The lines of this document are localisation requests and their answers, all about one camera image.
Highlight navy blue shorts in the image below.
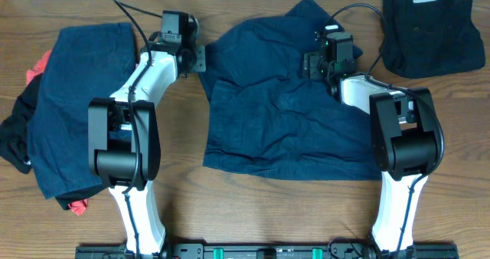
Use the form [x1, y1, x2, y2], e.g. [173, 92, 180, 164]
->
[199, 0, 381, 180]

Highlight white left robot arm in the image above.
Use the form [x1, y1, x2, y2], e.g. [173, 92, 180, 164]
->
[76, 11, 206, 258]

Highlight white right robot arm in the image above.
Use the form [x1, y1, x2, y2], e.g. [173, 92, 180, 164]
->
[302, 25, 444, 258]

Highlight black folded garment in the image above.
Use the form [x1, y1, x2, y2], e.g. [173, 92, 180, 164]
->
[383, 0, 485, 79]

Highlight navy blue folded garment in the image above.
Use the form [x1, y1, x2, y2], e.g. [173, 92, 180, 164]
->
[27, 23, 136, 198]

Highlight red printed garment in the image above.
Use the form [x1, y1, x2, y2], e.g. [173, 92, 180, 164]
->
[26, 50, 89, 216]

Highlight black garment under pile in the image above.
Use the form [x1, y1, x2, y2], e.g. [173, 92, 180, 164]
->
[1, 72, 122, 207]

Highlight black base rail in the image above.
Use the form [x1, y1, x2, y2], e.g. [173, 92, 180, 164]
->
[74, 241, 460, 259]

